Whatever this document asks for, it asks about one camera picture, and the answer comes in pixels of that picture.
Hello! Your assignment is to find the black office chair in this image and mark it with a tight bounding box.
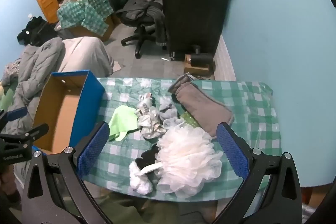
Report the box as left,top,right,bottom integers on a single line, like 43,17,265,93
115,0,168,59

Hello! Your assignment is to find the green checked cloth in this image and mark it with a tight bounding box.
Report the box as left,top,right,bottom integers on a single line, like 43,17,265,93
57,0,116,36

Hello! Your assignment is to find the blue cardboard box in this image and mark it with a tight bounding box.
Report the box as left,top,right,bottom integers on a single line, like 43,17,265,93
32,70,106,155

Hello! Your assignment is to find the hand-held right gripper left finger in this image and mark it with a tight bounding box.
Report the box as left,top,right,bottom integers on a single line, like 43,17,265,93
21,121,111,224

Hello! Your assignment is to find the white bath loofah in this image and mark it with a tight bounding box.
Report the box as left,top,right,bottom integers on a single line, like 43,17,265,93
142,125,223,199

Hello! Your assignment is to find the green glitter cloth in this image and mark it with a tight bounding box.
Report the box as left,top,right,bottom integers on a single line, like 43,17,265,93
179,112,204,128

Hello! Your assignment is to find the black bag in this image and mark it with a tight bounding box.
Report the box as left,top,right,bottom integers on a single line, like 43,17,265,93
17,16,59,46

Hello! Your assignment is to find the black sock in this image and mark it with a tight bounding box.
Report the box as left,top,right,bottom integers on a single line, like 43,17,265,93
135,145,162,169

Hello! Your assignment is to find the small cardboard box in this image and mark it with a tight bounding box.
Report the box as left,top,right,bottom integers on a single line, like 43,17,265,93
184,54,216,75

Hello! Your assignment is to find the beige blanket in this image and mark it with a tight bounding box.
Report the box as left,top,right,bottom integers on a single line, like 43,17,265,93
59,36,116,76

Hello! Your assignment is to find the brown fuzzy sock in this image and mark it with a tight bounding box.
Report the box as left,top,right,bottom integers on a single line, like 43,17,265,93
167,75,235,139

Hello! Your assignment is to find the grey sock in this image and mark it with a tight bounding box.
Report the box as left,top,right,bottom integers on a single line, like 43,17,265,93
159,97,179,121
163,117,185,130

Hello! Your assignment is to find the patterned white sock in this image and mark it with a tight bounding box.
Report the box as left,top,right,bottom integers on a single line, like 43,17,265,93
136,106,167,139
135,92,154,115

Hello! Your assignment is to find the dark grey garment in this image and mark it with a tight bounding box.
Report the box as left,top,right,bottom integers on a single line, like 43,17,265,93
117,0,168,48

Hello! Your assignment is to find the wooden table frame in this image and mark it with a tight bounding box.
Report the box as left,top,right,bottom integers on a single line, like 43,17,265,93
301,183,330,207

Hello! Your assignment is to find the grey duvet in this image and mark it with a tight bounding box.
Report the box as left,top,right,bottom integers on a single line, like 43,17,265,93
0,38,65,135

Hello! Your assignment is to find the light green cloth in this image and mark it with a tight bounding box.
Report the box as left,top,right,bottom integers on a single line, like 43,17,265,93
108,105,139,142

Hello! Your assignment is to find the large cardboard box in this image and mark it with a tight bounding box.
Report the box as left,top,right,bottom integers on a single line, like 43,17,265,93
63,14,116,42

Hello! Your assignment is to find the green checked tablecloth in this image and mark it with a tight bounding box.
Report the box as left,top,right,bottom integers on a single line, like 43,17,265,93
79,77,282,199

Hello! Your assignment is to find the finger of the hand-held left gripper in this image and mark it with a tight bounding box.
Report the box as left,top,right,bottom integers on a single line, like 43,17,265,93
0,106,29,130
0,123,50,146

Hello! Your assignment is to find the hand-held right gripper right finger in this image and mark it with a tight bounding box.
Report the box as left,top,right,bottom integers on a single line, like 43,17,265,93
213,122,302,224

